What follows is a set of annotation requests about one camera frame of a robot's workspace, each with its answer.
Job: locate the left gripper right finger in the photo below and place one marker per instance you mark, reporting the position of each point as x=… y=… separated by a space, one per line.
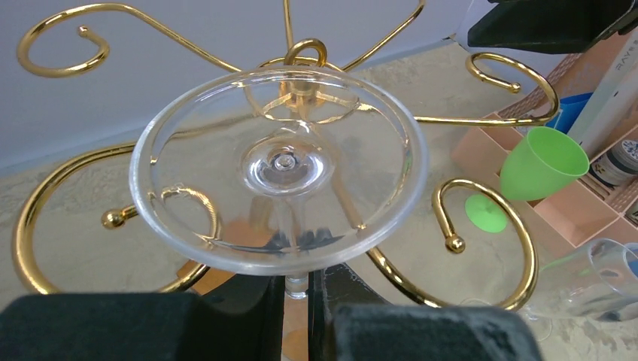
x=347 y=320

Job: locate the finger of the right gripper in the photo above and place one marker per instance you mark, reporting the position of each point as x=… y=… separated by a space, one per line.
x=552 y=26

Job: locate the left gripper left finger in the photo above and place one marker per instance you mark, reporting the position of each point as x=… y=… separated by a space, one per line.
x=107 y=326

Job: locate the clear wine glass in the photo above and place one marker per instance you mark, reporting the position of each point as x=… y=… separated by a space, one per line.
x=279 y=171
x=597 y=279

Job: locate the wooden rack base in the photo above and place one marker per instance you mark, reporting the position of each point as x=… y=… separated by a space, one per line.
x=219 y=279

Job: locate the grey board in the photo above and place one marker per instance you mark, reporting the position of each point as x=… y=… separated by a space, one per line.
x=615 y=93

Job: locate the green plastic goblet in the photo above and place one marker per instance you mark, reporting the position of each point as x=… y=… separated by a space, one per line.
x=522 y=168

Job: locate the small round tin jar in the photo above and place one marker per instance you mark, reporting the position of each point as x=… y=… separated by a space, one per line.
x=616 y=166

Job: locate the peach plastic organizer basket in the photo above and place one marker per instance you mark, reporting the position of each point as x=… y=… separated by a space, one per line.
x=586 y=209

